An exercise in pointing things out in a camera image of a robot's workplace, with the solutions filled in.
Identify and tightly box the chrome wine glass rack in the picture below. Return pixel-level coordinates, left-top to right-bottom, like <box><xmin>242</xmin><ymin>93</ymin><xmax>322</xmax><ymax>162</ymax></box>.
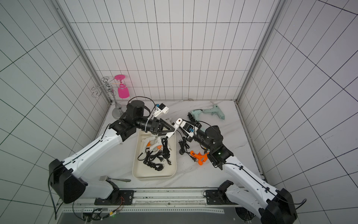
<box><xmin>91</xmin><ymin>77</ymin><xmax>124</xmax><ymax>119</ymax></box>

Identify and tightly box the metal fork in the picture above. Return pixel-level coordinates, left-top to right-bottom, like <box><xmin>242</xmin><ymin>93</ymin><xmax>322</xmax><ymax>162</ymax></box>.
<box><xmin>99</xmin><ymin>175</ymin><xmax>131</xmax><ymax>183</ymax></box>

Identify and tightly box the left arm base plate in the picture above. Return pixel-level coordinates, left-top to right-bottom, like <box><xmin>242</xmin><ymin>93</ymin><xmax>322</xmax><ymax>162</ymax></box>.
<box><xmin>94</xmin><ymin>189</ymin><xmax>134</xmax><ymax>206</ymax></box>

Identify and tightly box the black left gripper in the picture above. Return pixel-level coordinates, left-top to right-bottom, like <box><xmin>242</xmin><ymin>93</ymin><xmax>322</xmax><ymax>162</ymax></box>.
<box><xmin>136</xmin><ymin>116</ymin><xmax>175</xmax><ymax>136</ymax></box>

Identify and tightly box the pink plastic wine glass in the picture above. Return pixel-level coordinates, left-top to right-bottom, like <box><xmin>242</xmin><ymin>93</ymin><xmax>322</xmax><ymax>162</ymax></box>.
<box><xmin>114</xmin><ymin>74</ymin><xmax>130</xmax><ymax>99</ymax></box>

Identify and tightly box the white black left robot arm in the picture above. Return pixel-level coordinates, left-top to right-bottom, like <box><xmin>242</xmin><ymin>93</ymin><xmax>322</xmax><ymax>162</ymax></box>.
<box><xmin>48</xmin><ymin>100</ymin><xmax>183</xmax><ymax>204</ymax></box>

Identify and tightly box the orange glue gun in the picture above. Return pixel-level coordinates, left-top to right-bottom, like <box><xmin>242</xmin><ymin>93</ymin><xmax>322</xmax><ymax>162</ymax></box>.
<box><xmin>190</xmin><ymin>151</ymin><xmax>208</xmax><ymax>166</ymax></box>

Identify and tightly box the large mint glue gun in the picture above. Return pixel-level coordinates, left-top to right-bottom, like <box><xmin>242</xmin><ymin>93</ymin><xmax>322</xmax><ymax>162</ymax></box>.
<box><xmin>202</xmin><ymin>104</ymin><xmax>225</xmax><ymax>120</ymax></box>

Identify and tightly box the aluminium mounting rail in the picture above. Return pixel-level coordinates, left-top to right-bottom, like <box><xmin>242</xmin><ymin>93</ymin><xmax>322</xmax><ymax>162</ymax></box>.
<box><xmin>57</xmin><ymin>187</ymin><xmax>282</xmax><ymax>215</ymax></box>

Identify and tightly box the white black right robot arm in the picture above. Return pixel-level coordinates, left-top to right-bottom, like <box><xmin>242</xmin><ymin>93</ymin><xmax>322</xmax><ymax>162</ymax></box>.
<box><xmin>177</xmin><ymin>119</ymin><xmax>297</xmax><ymax>224</ymax></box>

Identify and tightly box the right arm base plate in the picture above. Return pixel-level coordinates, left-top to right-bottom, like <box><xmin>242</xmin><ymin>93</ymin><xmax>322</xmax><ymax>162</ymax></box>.
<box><xmin>203</xmin><ymin>190</ymin><xmax>237</xmax><ymax>205</ymax></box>

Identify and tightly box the small white glue gun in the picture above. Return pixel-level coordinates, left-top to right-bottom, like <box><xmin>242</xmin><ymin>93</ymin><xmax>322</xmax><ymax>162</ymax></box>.
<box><xmin>166</xmin><ymin>118</ymin><xmax>183</xmax><ymax>139</ymax></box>

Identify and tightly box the white mini glue gun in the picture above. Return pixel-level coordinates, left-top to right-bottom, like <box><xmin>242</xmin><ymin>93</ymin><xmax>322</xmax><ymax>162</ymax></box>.
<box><xmin>142</xmin><ymin>136</ymin><xmax>163</xmax><ymax>153</ymax></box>

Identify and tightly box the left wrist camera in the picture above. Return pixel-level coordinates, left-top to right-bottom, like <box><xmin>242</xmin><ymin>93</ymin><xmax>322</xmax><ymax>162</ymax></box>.
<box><xmin>153</xmin><ymin>103</ymin><xmax>169</xmax><ymax>118</ymax></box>

